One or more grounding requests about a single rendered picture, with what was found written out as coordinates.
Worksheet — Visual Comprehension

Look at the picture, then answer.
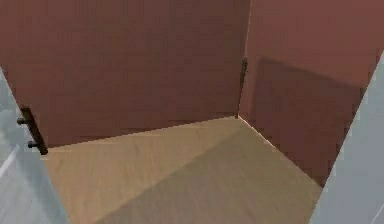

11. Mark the pale grey room door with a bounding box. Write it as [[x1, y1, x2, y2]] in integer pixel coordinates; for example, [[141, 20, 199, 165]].
[[0, 66, 70, 224]]

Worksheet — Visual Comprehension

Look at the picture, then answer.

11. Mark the brown wooden room door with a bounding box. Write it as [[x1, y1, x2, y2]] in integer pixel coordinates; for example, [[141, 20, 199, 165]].
[[0, 0, 252, 149]]

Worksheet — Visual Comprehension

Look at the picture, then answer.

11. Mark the black bar door handle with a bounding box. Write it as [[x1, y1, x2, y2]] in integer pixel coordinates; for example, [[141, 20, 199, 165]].
[[16, 105, 49, 156]]

